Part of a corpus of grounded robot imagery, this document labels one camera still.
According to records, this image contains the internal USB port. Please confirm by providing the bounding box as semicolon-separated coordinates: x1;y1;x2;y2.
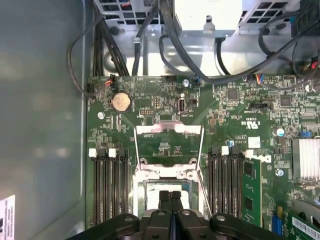
178;98;188;115

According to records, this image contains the round coin battery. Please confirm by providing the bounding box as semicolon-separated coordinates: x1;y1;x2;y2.
110;91;133;113

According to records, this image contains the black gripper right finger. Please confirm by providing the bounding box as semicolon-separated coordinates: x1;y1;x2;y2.
170;190;283;240

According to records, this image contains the graphics card with black shroud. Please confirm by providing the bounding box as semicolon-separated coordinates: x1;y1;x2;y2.
286;198;320;240

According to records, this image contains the short black wire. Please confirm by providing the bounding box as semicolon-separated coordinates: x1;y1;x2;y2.
214;36;231;76

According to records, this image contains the green RAM stick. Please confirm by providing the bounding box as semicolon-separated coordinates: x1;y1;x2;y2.
241;159;263;229

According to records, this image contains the green motherboard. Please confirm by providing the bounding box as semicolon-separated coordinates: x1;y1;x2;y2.
86;74;320;240

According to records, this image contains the metal socket cover frame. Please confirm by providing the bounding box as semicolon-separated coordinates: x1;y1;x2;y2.
133;119;206;176

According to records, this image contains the white sticker label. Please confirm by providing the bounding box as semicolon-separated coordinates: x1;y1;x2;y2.
0;194;16;240

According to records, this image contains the black wire bundle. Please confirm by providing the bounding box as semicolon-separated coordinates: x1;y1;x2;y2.
92;0;131;77

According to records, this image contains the black sleeved wire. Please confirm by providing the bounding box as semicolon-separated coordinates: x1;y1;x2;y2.
130;0;161;76

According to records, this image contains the thin black looped wire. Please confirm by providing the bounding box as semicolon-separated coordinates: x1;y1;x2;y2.
65;14;105;98

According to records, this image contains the curved black wire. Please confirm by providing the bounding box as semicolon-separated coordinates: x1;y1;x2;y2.
158;34;201;86

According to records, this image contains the blue expansion slot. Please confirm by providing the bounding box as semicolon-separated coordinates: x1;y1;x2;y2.
271;214;284;237

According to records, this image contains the silver square CPU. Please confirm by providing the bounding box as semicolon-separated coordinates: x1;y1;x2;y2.
145;181;192;213

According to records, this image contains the CPU socket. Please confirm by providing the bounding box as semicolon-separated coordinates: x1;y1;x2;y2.
131;159;204;221

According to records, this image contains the metal drive cage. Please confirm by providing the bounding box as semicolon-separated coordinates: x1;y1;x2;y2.
94;0;320;77

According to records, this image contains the thin wire locking lever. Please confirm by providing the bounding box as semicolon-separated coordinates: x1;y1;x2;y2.
196;169;213;220

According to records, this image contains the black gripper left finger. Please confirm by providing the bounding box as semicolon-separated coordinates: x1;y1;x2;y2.
66;190;174;240

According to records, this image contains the silver finned heatsink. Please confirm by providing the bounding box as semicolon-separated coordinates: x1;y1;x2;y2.
290;136;320;181

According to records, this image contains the thick black wire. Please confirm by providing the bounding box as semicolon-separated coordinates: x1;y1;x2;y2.
159;0;320;85

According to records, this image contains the black open PC case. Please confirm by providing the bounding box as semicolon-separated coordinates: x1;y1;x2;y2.
0;0;320;240

